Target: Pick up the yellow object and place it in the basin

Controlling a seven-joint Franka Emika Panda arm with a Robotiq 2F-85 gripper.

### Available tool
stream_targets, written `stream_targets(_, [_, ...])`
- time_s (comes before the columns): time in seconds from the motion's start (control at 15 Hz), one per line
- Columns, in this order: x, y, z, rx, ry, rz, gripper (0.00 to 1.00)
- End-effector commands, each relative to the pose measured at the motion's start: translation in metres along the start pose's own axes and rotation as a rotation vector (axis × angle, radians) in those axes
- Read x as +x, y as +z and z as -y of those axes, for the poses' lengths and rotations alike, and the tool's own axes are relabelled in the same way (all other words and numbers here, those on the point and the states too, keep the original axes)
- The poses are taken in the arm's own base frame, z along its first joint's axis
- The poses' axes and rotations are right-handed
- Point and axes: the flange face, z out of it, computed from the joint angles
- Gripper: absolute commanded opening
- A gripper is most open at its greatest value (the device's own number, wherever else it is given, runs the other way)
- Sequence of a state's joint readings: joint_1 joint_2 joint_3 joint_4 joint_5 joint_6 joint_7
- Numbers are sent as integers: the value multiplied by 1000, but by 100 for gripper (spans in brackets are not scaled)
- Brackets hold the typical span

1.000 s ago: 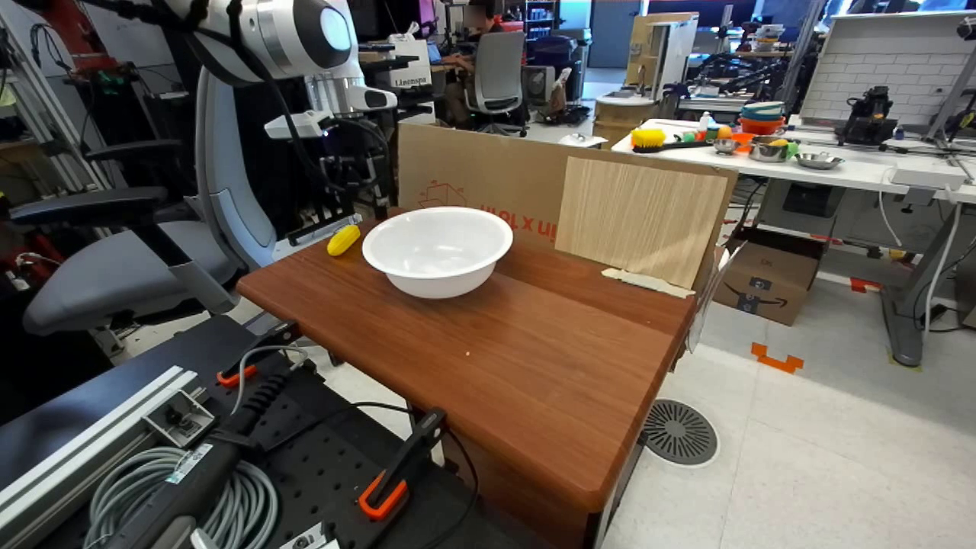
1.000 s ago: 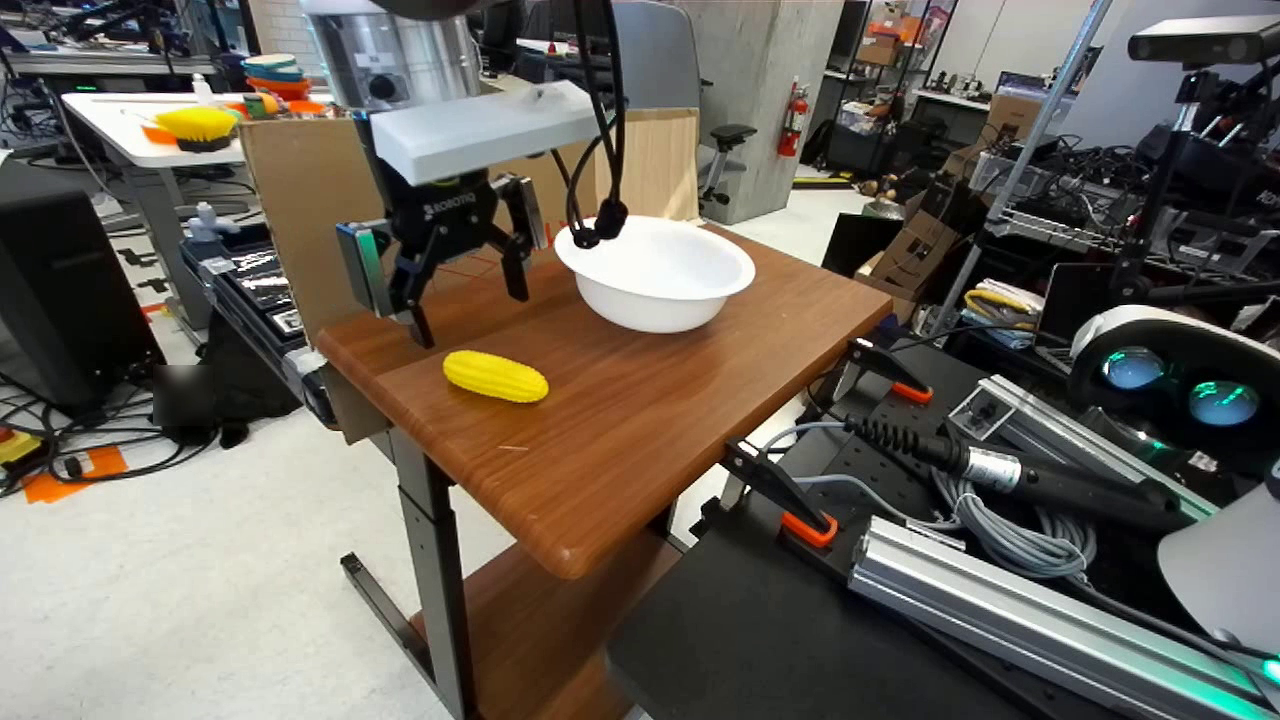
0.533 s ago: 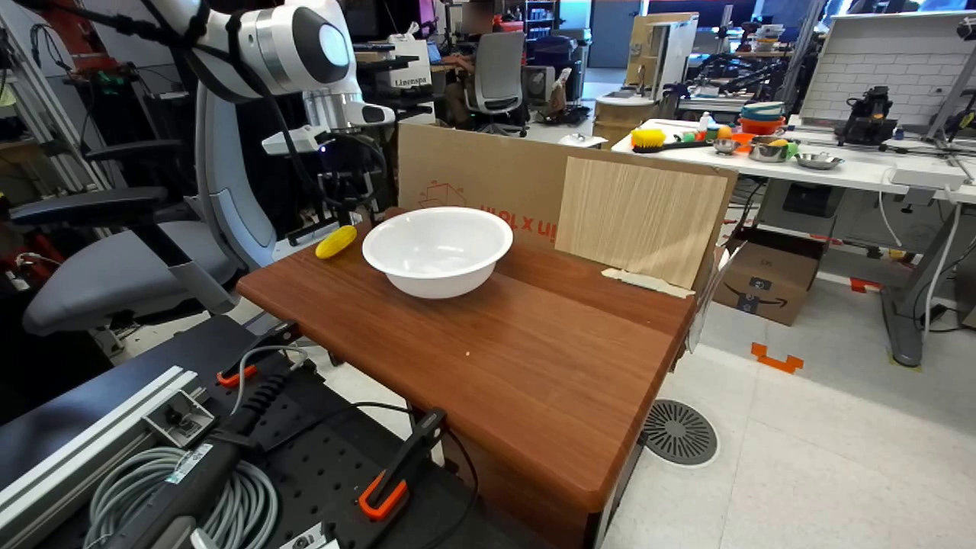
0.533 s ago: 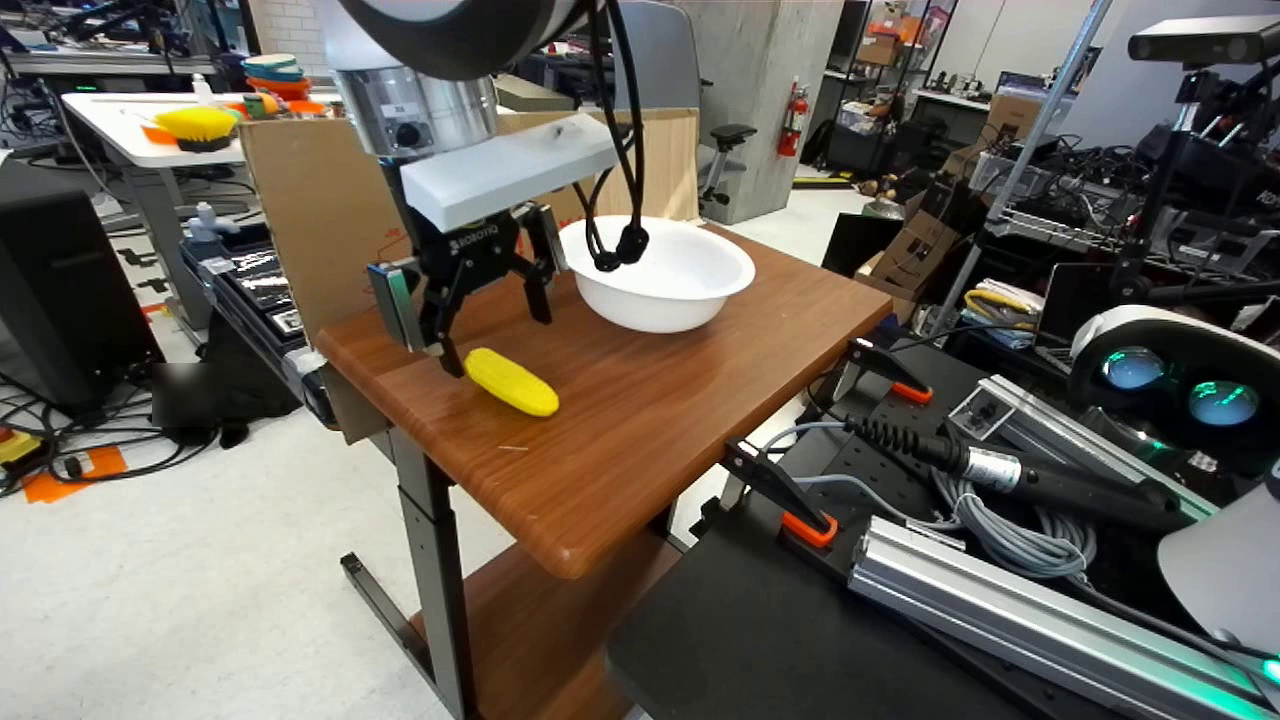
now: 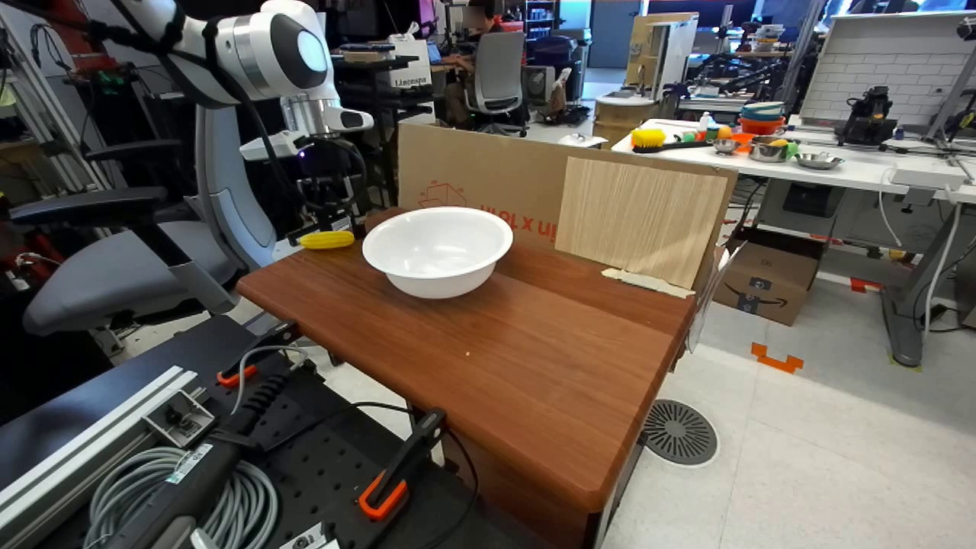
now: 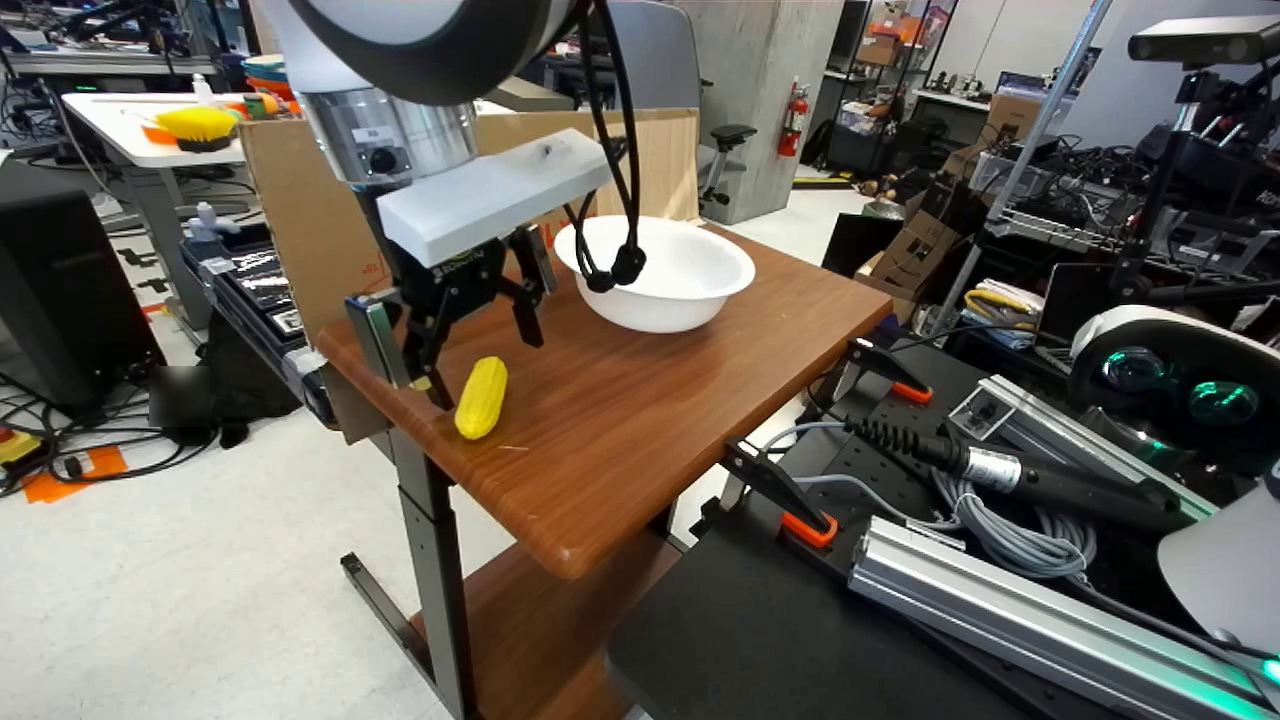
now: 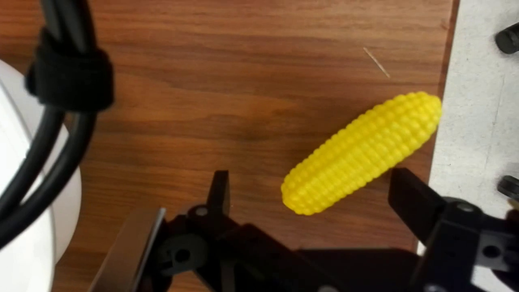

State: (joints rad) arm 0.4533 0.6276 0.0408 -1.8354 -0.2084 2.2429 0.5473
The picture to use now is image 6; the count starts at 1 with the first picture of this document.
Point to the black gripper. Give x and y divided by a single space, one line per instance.
461 283

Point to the yellow oblong object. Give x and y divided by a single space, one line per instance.
481 399

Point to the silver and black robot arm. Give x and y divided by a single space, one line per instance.
426 46

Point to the white plastic basin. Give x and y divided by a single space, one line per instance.
687 283

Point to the black equipment rack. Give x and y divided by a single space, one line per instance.
260 307

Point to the black bag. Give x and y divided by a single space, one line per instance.
225 384

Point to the clear plastic bottle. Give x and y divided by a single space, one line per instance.
203 234

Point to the wooden lower table shelf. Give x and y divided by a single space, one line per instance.
532 643

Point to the stack of coloured items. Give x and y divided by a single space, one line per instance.
264 85

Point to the grey office chair back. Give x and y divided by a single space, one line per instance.
660 55

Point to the black clamp with orange tip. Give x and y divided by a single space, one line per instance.
886 375
782 499

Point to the yellow brush with black base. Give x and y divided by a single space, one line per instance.
196 127

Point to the grey concrete pillar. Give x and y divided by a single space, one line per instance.
766 94

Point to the white background table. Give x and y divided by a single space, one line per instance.
125 132

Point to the black mat board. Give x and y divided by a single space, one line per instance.
773 643

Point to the black cabinet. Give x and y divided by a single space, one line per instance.
53 292

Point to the orange floor tape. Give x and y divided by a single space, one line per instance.
72 476

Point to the brown box with black logo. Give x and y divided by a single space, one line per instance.
912 253

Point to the slanted metal pole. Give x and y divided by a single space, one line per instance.
1055 107

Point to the white headset with teal lenses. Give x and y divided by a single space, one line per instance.
1174 375

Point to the white curved sheet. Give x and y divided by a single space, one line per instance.
1225 560

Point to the white wrist camera block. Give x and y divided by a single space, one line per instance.
494 195

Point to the grey metal table leg frame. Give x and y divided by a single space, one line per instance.
435 560

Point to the aluminium rail with label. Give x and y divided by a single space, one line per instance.
1064 442

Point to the thick aluminium extrusion rail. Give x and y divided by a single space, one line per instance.
1042 613

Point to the black camera bar on stand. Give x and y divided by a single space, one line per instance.
1207 39

